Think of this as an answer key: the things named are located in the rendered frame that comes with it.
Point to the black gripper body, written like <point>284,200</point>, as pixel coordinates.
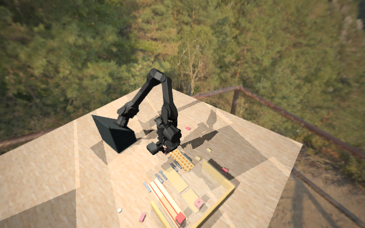
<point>154,148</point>

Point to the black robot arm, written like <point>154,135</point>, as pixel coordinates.
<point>168,112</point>

